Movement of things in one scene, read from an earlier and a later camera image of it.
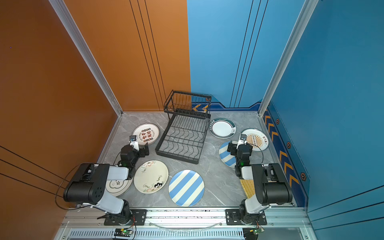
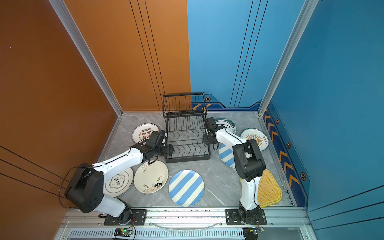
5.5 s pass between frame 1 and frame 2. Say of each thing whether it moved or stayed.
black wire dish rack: moved
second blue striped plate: stayed
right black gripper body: moved
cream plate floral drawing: stayed
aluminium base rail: stayed
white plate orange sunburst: stayed
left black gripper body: moved
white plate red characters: stayed
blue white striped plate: stayed
